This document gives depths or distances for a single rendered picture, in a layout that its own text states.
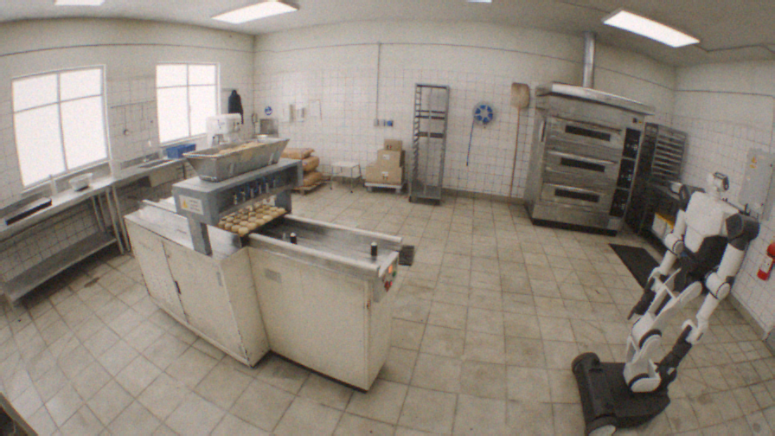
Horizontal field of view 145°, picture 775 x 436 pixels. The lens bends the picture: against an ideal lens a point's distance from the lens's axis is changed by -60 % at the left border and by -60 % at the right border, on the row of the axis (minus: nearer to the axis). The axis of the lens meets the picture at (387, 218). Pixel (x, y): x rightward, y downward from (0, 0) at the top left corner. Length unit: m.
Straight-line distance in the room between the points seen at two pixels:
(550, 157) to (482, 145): 1.38
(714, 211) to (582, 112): 3.13
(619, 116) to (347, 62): 4.44
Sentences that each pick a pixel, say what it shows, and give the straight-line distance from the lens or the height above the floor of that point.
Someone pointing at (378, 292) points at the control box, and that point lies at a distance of 1.33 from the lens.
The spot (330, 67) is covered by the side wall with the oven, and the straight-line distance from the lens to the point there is 5.78.
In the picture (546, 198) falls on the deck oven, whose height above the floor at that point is 0.44.
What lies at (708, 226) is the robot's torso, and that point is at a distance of 1.58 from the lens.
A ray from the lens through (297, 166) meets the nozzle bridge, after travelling 1.86.
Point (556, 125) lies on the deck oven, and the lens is 4.28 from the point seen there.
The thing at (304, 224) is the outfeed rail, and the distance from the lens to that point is 1.71.
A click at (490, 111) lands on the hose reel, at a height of 1.50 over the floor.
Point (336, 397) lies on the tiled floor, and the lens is 1.87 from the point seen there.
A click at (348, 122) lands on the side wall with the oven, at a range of 5.61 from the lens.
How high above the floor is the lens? 1.54
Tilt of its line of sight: 22 degrees down
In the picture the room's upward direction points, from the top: 2 degrees clockwise
